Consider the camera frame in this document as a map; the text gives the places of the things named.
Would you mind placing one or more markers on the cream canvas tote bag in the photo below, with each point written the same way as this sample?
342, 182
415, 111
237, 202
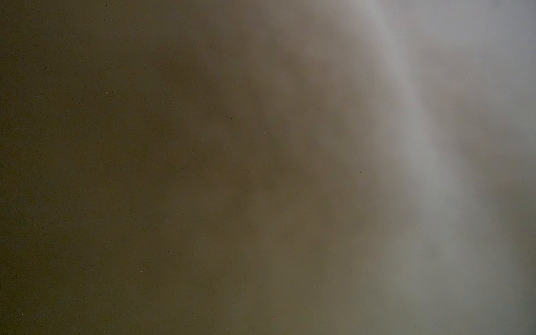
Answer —
268, 167

